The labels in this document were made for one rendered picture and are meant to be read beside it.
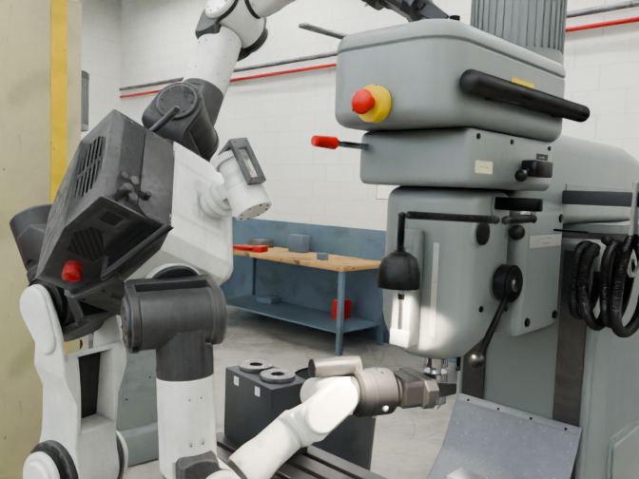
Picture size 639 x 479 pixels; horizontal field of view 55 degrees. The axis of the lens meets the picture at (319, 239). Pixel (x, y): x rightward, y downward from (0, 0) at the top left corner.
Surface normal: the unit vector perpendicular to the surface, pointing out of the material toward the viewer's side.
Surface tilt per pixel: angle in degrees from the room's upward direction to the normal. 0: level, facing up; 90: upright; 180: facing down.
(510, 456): 63
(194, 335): 86
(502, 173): 90
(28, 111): 90
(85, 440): 94
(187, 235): 58
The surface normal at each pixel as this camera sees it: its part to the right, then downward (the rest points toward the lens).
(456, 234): -0.07, 0.08
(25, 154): 0.72, 0.08
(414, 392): 0.41, 0.09
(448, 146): -0.69, 0.04
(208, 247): 0.74, -0.47
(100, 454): 0.85, -0.08
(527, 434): -0.59, -0.42
